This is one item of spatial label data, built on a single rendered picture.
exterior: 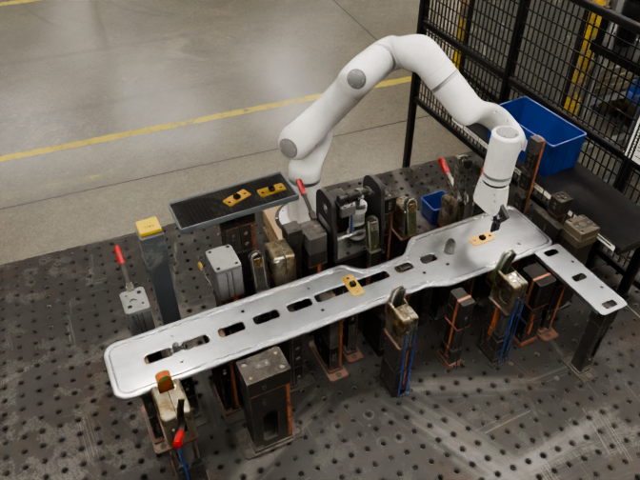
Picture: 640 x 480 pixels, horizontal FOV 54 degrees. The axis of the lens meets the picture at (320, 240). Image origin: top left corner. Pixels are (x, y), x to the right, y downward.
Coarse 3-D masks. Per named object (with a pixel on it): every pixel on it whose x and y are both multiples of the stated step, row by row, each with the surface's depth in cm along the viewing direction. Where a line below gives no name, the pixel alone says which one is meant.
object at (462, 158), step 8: (456, 160) 194; (464, 160) 193; (456, 168) 196; (464, 168) 197; (456, 176) 197; (464, 176) 198; (456, 184) 198; (464, 184) 200; (456, 192) 200; (464, 192) 201; (464, 200) 203
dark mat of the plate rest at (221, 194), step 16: (272, 176) 196; (224, 192) 189; (256, 192) 189; (288, 192) 189; (176, 208) 184; (192, 208) 184; (208, 208) 184; (224, 208) 184; (240, 208) 184; (192, 224) 178
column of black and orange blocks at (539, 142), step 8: (536, 136) 206; (536, 144) 204; (544, 144) 205; (528, 152) 209; (536, 152) 206; (528, 160) 210; (536, 160) 209; (528, 168) 213; (536, 168) 211; (520, 176) 217; (528, 176) 213; (520, 184) 218; (528, 184) 215; (520, 192) 219; (528, 192) 218; (520, 200) 220; (528, 200) 221; (520, 208) 222
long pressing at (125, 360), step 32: (480, 224) 203; (512, 224) 203; (416, 256) 192; (448, 256) 192; (480, 256) 192; (288, 288) 182; (320, 288) 182; (384, 288) 182; (416, 288) 182; (192, 320) 172; (224, 320) 173; (288, 320) 173; (320, 320) 173; (128, 352) 164; (192, 352) 164; (224, 352) 164; (128, 384) 157
